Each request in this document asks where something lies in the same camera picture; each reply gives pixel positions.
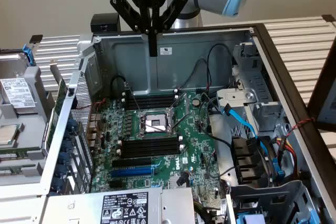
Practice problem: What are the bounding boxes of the RAM slot white clips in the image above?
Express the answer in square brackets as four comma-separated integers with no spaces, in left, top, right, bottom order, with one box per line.
[117,145,184,156]
[121,89,180,99]
[121,95,180,105]
[117,136,184,146]

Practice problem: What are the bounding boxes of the open metal PC case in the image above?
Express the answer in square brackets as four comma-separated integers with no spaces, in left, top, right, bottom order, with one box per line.
[39,23,336,224]

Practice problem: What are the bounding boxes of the blue disk caddy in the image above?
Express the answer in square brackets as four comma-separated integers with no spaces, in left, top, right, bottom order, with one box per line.
[22,43,37,68]

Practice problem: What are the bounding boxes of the thin metal locking lever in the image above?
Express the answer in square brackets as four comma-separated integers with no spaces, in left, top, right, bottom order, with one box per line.
[172,113,190,132]
[138,118,175,133]

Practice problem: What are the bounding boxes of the silver metal disk bay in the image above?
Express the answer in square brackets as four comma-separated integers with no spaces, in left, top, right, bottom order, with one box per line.
[232,40,288,141]

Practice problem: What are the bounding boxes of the CPU socket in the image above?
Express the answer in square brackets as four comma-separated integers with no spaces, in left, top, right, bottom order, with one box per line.
[136,106,180,140]

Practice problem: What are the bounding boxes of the silver rear port block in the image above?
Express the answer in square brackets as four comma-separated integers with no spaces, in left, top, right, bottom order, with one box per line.
[86,113,102,149]

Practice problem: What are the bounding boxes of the green Dell motherboard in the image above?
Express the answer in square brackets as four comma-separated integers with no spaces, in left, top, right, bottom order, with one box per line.
[89,91,228,211]

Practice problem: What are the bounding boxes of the silver hard disk white label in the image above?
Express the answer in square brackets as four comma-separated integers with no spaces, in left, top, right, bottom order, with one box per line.
[0,52,37,110]

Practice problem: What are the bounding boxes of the long black expansion slot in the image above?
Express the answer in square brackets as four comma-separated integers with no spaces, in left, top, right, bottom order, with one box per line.
[111,156,153,169]

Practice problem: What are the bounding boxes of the grey plastic parts rack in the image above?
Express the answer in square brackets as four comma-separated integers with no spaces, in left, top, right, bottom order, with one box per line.
[0,65,52,184]

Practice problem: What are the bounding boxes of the blue expansion slot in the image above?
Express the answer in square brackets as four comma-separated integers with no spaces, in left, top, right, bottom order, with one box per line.
[109,166,155,179]

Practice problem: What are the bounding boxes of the black fan shroud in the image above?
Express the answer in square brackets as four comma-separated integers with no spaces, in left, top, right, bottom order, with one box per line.
[230,135,278,186]

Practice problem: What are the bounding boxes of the small silver chipset heatsink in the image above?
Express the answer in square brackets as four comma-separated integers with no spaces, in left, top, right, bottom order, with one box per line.
[169,175,184,188]

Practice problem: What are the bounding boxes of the silver CPU chip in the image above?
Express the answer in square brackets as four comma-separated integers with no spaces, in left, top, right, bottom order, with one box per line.
[0,123,20,146]

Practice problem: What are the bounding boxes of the dark framed screen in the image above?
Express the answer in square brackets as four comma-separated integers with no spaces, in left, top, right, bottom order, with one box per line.
[306,35,336,132]

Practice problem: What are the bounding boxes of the silver power supply with labels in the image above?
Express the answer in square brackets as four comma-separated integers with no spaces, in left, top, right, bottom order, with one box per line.
[39,185,196,224]

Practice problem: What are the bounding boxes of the dark grey disk bay cage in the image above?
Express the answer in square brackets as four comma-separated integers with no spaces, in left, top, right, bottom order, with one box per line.
[225,179,322,224]

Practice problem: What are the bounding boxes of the blue plastic drive block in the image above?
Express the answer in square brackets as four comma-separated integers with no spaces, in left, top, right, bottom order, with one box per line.
[235,213,266,224]

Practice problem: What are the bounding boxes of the black box camera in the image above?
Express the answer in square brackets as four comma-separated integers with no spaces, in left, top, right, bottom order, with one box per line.
[90,13,121,35]

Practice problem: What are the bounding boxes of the thin curved black wire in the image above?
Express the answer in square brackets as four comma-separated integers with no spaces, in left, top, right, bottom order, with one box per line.
[176,58,209,90]

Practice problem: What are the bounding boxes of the tall looped black wire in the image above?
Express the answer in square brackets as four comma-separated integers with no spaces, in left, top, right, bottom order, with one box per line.
[206,43,235,90]

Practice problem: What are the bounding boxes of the short looped black wire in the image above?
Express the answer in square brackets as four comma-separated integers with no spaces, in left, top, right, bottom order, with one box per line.
[110,74,130,98]

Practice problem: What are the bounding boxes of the thin red wire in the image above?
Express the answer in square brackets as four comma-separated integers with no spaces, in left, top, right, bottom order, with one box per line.
[70,97,108,111]

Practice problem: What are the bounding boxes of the silver latch bracket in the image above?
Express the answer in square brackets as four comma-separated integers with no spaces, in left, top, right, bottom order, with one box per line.
[216,88,257,116]

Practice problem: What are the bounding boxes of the green graphics card metal bracket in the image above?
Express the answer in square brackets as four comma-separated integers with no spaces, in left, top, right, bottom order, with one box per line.
[44,59,68,154]

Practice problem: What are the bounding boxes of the blue flat SATA wire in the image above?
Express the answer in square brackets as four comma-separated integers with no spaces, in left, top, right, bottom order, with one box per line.
[222,104,268,162]

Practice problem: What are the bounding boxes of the thick black wire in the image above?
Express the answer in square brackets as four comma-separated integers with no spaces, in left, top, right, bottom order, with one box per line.
[209,134,236,178]

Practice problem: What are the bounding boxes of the red black twisted wire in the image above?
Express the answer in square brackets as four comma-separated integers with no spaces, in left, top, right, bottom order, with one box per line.
[286,117,317,131]

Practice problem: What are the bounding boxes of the red yellow wire bundle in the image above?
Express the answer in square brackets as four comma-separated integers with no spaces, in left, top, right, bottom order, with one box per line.
[274,135,301,182]

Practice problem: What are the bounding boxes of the blue drive rail clip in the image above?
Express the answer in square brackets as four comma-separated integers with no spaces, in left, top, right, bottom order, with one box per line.
[270,155,286,182]

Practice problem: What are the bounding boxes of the yellow supply wire bundle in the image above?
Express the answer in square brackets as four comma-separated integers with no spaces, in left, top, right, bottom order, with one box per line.
[193,199,213,224]

